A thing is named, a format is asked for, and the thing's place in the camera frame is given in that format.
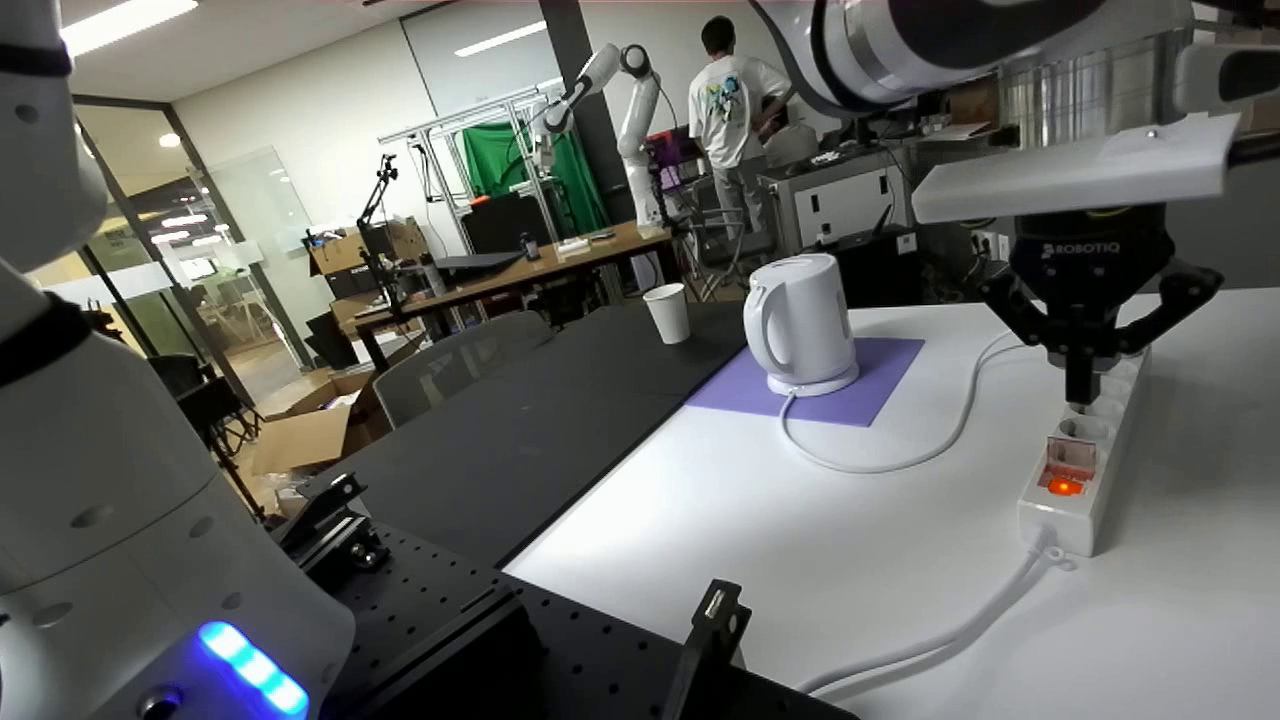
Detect black tripod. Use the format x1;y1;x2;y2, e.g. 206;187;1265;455
348;152;411;321

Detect purple mat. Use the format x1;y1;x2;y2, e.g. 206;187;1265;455
684;331;928;430

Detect small brown cardboard box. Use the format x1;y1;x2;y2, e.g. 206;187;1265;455
302;215;436;281

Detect open cardboard box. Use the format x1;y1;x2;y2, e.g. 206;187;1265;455
236;363;390;518

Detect white power strip red switch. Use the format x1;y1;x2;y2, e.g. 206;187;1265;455
1016;347;1150;562

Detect long ceiling light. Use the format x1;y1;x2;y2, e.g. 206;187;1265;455
51;0;199;60

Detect black perforated breadboard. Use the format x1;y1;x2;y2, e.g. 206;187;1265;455
270;504;861;720

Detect green cloth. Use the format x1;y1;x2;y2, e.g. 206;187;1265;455
457;116;613;238

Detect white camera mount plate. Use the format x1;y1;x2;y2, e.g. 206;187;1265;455
908;107;1244;227

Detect person in white shirt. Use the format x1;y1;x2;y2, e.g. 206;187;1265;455
684;11;798;251

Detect white paper cup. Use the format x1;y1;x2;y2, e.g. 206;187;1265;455
640;281;696;353

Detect white wall outlet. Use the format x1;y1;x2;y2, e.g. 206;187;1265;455
966;223;1016;268

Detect white kettle cable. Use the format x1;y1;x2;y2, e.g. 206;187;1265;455
775;331;1049;480

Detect black table clamp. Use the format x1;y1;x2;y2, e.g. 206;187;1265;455
276;465;390;580

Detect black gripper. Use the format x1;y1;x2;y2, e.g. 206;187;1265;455
983;209;1226;407

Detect white power strip cable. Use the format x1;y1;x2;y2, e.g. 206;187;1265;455
797;532;1070;700

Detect wooden desk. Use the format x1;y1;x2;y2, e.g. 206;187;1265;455
329;215;680;372

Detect black metal bracket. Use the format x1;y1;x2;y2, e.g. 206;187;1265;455
655;576;757;720

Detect white electric kettle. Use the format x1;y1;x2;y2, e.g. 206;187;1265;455
738;249;865;400

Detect grey office chair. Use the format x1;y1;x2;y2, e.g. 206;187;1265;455
369;307;561;434

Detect white cabinet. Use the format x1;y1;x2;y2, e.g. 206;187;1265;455
767;148;925;255

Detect short ceiling light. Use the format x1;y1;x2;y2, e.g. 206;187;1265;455
448;15;552;60

